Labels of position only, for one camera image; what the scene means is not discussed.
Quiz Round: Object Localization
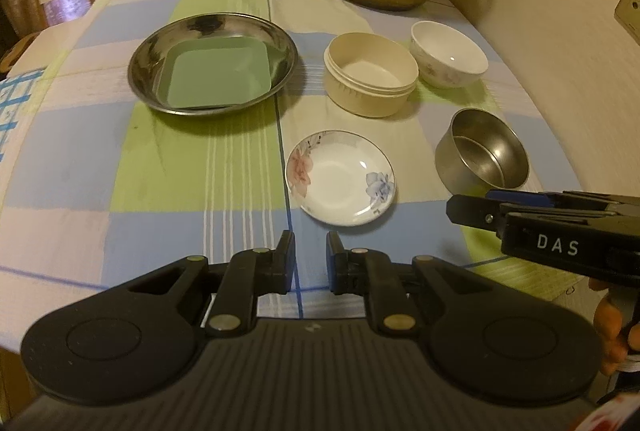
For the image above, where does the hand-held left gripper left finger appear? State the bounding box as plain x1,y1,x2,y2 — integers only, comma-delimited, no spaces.
127,230,296,338

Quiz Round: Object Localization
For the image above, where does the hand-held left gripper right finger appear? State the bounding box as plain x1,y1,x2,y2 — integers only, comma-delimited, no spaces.
326,231,498,337

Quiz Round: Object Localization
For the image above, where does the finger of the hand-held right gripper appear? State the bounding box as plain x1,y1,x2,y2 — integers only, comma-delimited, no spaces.
446,194,507,239
484,190,640,216

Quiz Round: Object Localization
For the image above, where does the stainless steel bowl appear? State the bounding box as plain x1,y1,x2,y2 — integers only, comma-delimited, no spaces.
434,108,530,201

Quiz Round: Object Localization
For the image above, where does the small white floral plate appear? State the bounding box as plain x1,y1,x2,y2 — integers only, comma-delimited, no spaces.
285,130,396,227

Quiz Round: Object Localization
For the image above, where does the cream plastic bowl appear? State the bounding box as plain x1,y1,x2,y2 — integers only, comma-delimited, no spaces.
323,32,420,118

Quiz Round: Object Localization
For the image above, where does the white floral ceramic bowl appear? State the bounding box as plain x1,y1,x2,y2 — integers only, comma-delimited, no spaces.
410,20,489,88

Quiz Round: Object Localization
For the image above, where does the green square plate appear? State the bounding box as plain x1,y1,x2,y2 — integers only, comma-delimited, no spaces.
159,36,274,109

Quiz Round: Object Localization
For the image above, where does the round stainless steel plate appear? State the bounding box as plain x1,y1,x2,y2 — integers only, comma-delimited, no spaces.
127,12,300,116

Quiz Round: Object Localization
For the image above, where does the person's right hand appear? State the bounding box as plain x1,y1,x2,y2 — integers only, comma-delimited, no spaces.
589,278,631,377

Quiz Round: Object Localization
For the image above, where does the checked pastel tablecloth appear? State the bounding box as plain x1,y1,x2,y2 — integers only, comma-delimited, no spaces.
0,0,586,354

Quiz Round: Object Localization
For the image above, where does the blue grid cloth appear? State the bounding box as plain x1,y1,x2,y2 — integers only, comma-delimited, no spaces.
0,68,47,162

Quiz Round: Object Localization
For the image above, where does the beige wall socket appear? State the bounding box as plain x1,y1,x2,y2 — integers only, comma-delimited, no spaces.
614,0,640,44

